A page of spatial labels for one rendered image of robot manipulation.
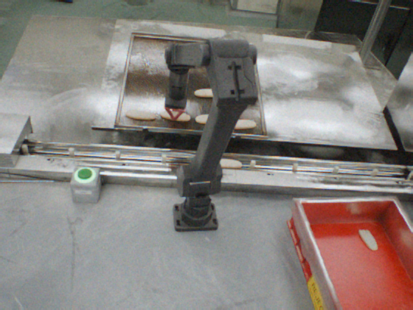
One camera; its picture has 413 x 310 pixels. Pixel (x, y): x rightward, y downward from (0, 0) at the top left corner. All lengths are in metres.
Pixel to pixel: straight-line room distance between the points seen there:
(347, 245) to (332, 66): 0.81
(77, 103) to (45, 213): 0.51
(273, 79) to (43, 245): 0.99
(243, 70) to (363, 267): 0.67
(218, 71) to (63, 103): 0.89
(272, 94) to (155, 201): 0.61
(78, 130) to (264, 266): 0.75
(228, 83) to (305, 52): 1.05
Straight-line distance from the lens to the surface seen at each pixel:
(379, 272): 1.15
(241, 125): 1.28
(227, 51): 0.71
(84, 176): 1.07
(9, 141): 1.20
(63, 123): 1.39
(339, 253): 1.13
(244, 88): 0.70
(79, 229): 1.07
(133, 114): 1.27
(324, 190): 1.23
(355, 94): 1.61
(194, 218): 1.03
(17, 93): 1.57
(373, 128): 1.50
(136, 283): 0.97
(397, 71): 3.32
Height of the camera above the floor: 1.67
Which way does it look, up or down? 42 degrees down
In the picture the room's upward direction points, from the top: 10 degrees clockwise
